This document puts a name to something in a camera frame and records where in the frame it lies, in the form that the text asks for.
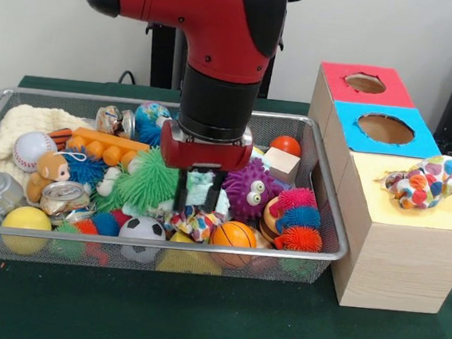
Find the white baseball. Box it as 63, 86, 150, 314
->
10, 129, 60, 174

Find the orange mini basketball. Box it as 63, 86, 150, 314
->
206, 219, 260, 269

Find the small soccer ball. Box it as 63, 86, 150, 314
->
116, 214, 169, 267

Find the wooden box with three holes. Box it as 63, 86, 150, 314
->
289, 58, 452, 317

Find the purple spiky toy with eyes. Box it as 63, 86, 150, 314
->
219, 155, 286, 223

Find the orange plastic building brick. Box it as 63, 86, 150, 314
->
65, 124, 152, 170

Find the yellow ball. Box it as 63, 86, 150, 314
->
0, 203, 54, 258

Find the dark green tablecloth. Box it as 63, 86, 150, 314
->
0, 72, 452, 339

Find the green spiky rubber ball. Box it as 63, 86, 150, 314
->
113, 143, 183, 214

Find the multicolour spiky caterpillar toy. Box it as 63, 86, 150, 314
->
272, 185, 328, 254

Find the polka dot cloth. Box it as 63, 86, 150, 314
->
163, 203, 227, 245
382, 149, 452, 215

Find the mint green cloth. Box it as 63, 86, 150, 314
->
120, 134, 269, 232

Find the red ball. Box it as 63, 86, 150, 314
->
269, 135, 304, 158

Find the black cable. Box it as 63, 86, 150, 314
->
117, 69, 140, 86

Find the shallow silver mesh bin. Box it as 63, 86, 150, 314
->
0, 85, 362, 294

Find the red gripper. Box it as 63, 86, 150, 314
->
152, 119, 256, 219

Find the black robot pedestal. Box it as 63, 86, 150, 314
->
140, 0, 309, 103

